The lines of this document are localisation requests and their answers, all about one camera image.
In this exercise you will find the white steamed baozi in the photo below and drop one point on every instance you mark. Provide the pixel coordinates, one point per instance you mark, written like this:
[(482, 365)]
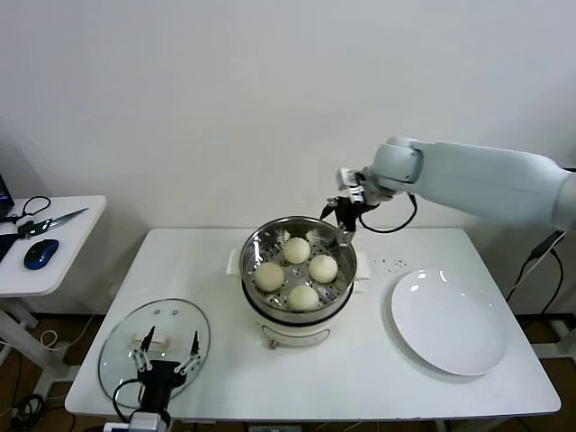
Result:
[(269, 276), (302, 298), (323, 268), (297, 250)]

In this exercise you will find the glass pot lid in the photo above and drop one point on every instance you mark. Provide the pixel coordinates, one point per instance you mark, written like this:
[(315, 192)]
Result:
[(121, 324)]

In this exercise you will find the white side table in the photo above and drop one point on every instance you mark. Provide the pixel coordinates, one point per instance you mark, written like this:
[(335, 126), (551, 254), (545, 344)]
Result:
[(67, 252)]

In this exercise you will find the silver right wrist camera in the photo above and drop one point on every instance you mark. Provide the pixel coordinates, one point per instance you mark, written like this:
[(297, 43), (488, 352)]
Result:
[(348, 177)]

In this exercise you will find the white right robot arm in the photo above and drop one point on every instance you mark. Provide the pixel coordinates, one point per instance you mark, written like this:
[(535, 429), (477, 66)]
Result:
[(472, 180)]

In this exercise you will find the blue computer mouse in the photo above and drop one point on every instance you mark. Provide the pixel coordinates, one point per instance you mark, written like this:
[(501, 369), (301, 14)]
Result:
[(40, 254)]

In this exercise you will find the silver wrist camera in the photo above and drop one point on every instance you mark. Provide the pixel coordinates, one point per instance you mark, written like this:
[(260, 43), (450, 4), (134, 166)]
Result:
[(144, 423), (348, 177)]

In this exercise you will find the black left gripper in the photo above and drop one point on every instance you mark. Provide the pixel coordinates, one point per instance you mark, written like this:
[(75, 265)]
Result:
[(159, 382)]

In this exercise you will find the stainless steel steamer basket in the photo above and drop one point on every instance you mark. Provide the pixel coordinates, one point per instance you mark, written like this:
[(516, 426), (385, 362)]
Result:
[(256, 245)]

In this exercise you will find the white electric pot base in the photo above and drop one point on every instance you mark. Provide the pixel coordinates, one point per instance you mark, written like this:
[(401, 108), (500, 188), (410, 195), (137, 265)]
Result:
[(292, 335)]

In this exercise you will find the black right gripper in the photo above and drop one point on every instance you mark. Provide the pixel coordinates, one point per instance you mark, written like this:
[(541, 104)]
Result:
[(348, 216)]

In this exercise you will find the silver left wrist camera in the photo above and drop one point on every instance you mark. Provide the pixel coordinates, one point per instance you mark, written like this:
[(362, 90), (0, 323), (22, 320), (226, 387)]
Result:
[(144, 423)]

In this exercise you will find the white round plate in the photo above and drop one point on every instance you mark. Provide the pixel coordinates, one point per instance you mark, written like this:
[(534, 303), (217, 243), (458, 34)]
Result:
[(445, 319)]

